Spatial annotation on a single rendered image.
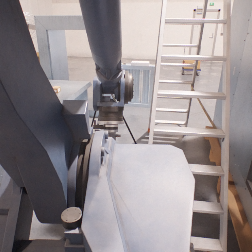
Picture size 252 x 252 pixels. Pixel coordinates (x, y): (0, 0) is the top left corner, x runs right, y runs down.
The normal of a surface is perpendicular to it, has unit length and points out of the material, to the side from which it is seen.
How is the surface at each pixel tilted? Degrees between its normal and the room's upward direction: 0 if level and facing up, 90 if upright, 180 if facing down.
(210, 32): 90
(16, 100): 90
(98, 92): 68
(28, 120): 81
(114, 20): 123
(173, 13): 90
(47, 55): 90
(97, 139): 9
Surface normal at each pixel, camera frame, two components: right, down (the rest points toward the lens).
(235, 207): 0.01, -0.91
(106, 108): -0.01, 0.04
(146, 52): -0.20, 0.39
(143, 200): 0.00, -0.77
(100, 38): -0.08, 0.94
